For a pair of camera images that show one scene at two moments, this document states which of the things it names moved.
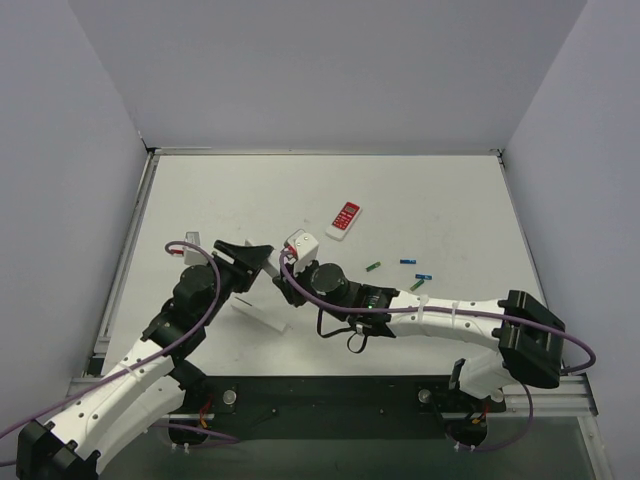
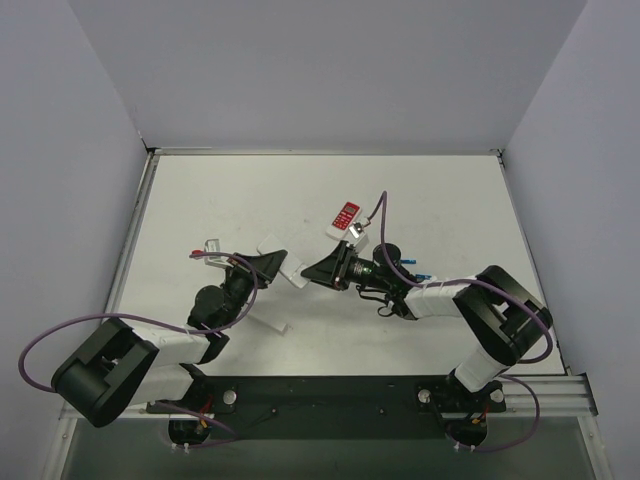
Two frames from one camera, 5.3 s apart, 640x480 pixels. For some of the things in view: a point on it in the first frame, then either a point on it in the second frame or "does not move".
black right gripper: x=291 y=288 → x=340 y=267
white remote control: x=259 y=314 does not move
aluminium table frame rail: x=559 y=393 does not move
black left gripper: x=230 y=267 → x=251 y=267
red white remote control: x=344 y=220 does not move
